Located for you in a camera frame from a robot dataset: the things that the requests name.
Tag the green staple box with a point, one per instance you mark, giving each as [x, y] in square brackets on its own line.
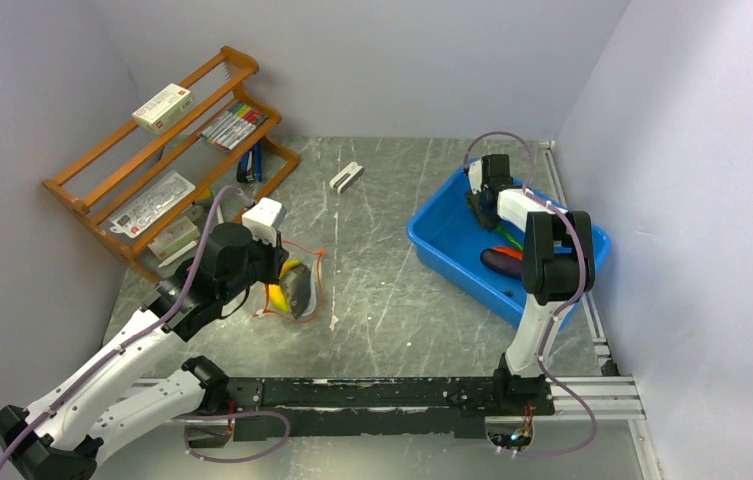
[173, 238]

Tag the yellow banana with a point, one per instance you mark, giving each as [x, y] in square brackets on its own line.
[284, 294]

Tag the white plastic clip block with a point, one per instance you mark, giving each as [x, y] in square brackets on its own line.
[346, 177]

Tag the white staple box on top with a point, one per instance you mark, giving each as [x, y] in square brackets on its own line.
[164, 109]

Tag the pack of colour markers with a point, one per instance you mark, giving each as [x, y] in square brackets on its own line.
[233, 126]

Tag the clear packaged ruler set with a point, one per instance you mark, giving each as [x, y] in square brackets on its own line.
[150, 205]

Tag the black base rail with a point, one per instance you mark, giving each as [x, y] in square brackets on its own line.
[311, 407]

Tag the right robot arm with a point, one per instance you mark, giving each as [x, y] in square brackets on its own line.
[558, 259]

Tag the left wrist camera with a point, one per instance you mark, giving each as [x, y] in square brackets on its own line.
[264, 220]

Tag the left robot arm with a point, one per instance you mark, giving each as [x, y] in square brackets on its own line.
[80, 424]

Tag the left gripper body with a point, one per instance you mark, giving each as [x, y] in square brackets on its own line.
[262, 261]

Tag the blue black stapler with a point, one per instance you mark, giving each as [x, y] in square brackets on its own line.
[250, 166]

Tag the blue plastic bin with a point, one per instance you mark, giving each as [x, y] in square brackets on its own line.
[449, 240]

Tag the purple eggplant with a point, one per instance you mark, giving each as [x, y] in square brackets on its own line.
[501, 264]

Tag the grey fish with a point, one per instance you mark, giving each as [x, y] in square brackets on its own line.
[307, 298]

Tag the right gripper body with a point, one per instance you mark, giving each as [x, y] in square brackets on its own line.
[486, 219]

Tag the green chili pepper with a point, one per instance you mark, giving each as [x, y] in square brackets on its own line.
[509, 237]

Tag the clear zip top bag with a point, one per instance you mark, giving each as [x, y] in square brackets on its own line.
[311, 258]

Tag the wooden shelf rack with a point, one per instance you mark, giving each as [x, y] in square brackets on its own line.
[136, 171]

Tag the red chili pepper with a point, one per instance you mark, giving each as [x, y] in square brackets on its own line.
[510, 251]

